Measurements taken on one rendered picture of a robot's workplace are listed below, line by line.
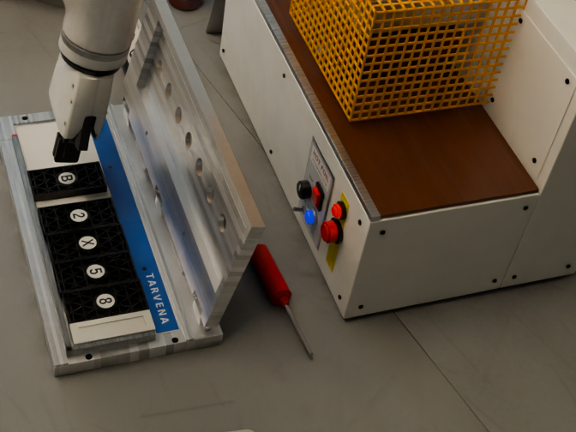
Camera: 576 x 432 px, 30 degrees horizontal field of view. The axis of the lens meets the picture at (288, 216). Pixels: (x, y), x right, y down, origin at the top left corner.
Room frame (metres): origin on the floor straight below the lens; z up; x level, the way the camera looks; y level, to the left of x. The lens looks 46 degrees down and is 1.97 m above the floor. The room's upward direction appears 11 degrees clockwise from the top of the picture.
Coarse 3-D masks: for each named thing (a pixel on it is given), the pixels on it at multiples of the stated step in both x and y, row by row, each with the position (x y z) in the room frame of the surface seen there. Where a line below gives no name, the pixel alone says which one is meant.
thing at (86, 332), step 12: (144, 312) 0.81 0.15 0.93; (72, 324) 0.77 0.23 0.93; (84, 324) 0.77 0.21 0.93; (96, 324) 0.78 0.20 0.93; (108, 324) 0.78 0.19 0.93; (120, 324) 0.78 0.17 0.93; (132, 324) 0.79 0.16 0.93; (144, 324) 0.79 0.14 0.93; (72, 336) 0.75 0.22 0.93; (84, 336) 0.76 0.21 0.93; (96, 336) 0.76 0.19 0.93; (108, 336) 0.76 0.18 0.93; (120, 336) 0.77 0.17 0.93
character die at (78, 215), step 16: (48, 208) 0.94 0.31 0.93; (64, 208) 0.95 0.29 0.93; (80, 208) 0.96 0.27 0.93; (96, 208) 0.97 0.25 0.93; (112, 208) 0.97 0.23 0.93; (48, 224) 0.92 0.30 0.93; (64, 224) 0.93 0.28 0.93; (80, 224) 0.93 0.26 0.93; (96, 224) 0.94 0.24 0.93; (112, 224) 0.94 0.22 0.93
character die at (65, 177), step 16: (32, 176) 1.00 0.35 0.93; (48, 176) 1.01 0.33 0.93; (64, 176) 1.01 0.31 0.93; (80, 176) 1.02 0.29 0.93; (96, 176) 1.03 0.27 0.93; (32, 192) 0.97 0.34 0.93; (48, 192) 0.97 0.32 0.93; (64, 192) 0.98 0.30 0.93; (80, 192) 0.99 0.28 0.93; (96, 192) 1.00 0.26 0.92
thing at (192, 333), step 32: (0, 128) 1.09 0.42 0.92; (128, 128) 1.14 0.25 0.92; (128, 160) 1.07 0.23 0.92; (32, 224) 0.92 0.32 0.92; (160, 224) 0.97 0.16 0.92; (32, 256) 0.87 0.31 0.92; (160, 256) 0.91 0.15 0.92; (192, 320) 0.82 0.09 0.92; (64, 352) 0.73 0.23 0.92; (96, 352) 0.75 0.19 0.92; (128, 352) 0.75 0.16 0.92; (160, 352) 0.77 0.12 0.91
